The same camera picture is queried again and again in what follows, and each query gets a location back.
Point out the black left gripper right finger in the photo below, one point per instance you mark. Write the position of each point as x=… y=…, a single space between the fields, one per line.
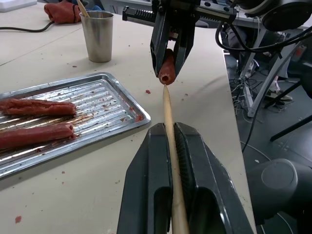
x=209 y=175

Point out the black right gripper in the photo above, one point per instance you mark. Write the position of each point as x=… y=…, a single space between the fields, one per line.
x=180 y=12

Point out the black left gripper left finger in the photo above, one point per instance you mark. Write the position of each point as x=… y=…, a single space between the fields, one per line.
x=143 y=175

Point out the red sausage with hole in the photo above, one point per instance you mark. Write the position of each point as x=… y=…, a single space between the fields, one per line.
x=167 y=70

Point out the long wooden skewer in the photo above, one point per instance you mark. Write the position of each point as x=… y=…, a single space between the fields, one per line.
x=170 y=136

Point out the stainless steel cup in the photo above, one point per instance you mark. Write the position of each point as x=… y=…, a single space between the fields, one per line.
x=98 y=36

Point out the ribbed metal baking tray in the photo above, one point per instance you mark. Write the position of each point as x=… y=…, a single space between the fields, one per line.
x=107 y=97

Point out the smooth red sausage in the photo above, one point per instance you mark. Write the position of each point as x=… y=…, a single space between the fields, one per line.
x=36 y=136

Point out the red sausage with rough skin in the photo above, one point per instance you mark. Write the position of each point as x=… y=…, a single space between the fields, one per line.
x=39 y=107

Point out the dark grey robot body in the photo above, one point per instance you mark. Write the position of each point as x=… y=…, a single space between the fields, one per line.
x=280 y=185

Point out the black chair base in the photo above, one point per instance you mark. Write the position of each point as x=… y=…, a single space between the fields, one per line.
x=292 y=122

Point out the person's shoe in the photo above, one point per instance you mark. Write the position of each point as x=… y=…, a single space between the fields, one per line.
x=280 y=95

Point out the orange-red cloth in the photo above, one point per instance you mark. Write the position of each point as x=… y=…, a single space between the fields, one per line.
x=62 y=13

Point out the white box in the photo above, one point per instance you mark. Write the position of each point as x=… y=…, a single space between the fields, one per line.
x=14 y=5

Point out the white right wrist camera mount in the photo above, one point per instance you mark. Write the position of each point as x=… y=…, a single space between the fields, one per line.
x=253 y=8

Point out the white table leg frame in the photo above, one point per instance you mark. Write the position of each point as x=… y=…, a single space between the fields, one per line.
x=258 y=92

